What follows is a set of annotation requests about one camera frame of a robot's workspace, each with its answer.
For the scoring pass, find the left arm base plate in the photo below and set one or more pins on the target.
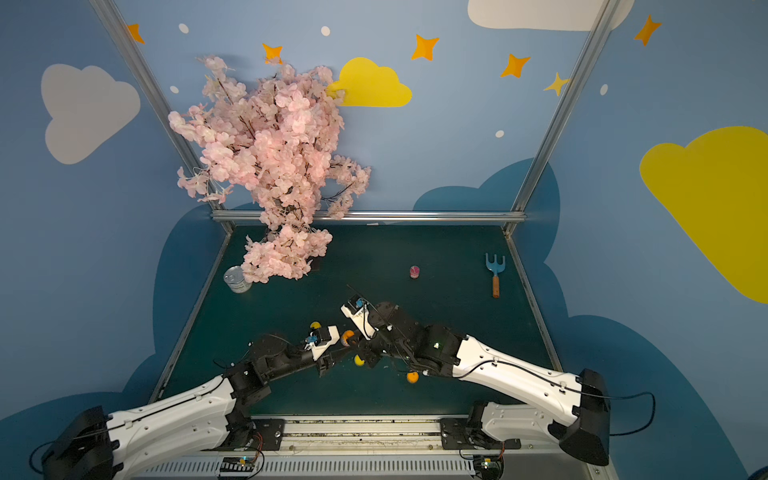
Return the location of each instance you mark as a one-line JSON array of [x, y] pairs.
[[260, 434]]

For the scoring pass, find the blue garden fork toy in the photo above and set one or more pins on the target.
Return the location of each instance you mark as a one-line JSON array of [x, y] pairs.
[[496, 266]]

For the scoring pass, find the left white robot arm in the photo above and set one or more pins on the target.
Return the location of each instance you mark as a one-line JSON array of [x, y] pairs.
[[213, 415]]

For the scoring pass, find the aluminium front rail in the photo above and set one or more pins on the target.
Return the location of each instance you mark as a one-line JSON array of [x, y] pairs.
[[384, 447]]

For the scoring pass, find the small circuit board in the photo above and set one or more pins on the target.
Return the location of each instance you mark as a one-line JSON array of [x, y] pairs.
[[239, 467]]

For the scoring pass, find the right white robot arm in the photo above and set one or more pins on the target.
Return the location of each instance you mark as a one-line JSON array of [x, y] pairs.
[[572, 410]]

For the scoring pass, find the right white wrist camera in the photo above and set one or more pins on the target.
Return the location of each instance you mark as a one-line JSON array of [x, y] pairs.
[[357, 309]]

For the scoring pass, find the aluminium frame right post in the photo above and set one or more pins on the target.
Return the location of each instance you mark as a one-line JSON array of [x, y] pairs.
[[583, 68]]

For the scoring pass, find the aluminium frame post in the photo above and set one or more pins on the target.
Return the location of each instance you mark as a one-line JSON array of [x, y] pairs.
[[583, 68], [113, 22]]

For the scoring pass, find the pink cherry blossom tree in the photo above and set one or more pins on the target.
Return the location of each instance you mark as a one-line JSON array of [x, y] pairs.
[[278, 141]]

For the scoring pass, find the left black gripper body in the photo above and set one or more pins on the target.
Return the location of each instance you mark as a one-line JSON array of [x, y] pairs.
[[327, 359]]

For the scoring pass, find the aluminium frame left post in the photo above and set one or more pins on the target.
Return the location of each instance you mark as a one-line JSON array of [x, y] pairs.
[[113, 22]]

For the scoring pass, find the aluminium frame back bar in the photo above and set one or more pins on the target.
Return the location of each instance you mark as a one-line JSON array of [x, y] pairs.
[[479, 217]]

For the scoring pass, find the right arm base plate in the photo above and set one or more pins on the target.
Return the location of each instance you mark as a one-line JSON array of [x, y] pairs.
[[465, 434]]

